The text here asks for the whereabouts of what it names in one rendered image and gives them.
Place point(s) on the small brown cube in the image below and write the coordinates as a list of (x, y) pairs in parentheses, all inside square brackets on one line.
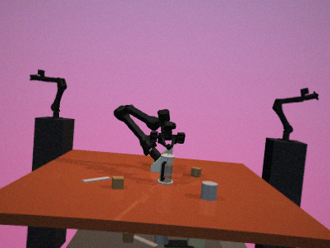
[(195, 172), (117, 182), (128, 237)]

